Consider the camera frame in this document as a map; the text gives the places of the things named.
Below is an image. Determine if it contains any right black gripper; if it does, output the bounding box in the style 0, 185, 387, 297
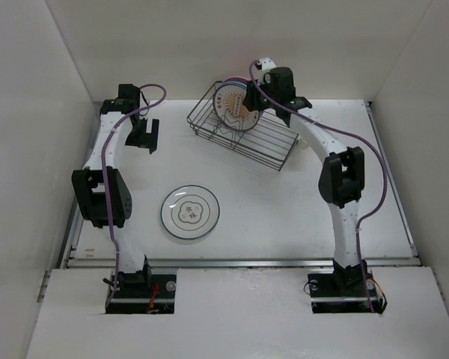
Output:
242, 75, 279, 111

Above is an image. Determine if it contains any pink plastic plate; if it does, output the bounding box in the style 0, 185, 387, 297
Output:
224, 76, 248, 84

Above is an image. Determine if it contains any orange sunburst plate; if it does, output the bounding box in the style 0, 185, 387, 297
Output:
213, 85, 262, 132

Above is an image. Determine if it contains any blue plastic plate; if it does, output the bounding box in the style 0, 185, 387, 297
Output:
222, 81, 248, 89

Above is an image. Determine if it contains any black wire dish rack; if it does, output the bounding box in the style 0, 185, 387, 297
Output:
186, 81, 299, 171

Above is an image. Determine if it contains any grey line pattern plate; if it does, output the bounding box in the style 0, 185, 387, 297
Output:
160, 185, 221, 241

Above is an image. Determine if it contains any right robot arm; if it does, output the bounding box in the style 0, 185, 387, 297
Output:
243, 59, 364, 295

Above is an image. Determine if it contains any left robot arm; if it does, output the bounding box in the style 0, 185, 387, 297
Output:
72, 84, 159, 297

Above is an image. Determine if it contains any white cutlery holder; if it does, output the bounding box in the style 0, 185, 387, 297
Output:
296, 138, 309, 151

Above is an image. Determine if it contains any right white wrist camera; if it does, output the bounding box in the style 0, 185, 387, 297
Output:
254, 58, 276, 84

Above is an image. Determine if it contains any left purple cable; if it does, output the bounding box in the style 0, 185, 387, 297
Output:
101, 83, 168, 311

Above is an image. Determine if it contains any aluminium rail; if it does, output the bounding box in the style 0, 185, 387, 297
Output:
64, 257, 421, 269

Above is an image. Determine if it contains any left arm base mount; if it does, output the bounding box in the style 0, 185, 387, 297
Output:
103, 267, 177, 315

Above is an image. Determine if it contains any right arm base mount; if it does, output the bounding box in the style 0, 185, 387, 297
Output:
303, 269, 388, 314

